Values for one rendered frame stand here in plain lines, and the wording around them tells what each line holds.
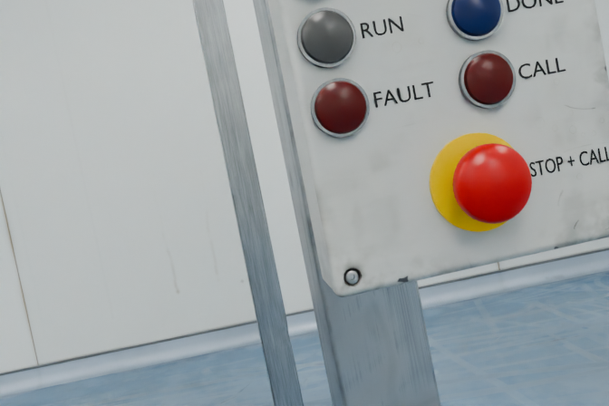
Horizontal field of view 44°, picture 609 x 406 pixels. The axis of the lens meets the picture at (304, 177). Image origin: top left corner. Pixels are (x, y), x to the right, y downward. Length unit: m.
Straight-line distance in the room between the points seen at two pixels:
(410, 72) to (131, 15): 3.49
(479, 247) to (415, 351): 0.09
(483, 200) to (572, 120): 0.08
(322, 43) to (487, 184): 0.11
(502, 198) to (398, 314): 0.12
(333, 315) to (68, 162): 3.46
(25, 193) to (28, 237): 0.22
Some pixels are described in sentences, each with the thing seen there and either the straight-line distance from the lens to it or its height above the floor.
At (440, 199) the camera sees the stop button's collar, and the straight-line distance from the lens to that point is 0.40.
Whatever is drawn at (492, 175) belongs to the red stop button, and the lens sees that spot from 0.38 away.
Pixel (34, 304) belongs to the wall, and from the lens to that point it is 4.00.
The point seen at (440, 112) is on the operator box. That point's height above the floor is 0.95.
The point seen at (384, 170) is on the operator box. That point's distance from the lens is 0.39.
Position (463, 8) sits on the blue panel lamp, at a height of 1.00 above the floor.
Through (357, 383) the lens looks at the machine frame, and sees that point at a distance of 0.47.
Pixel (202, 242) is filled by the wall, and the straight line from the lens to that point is 3.80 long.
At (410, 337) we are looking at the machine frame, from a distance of 0.47.
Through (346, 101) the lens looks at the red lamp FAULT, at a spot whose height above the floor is 0.97.
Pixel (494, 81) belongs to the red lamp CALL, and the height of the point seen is 0.96.
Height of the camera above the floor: 0.95
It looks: 3 degrees down
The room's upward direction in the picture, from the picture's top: 11 degrees counter-clockwise
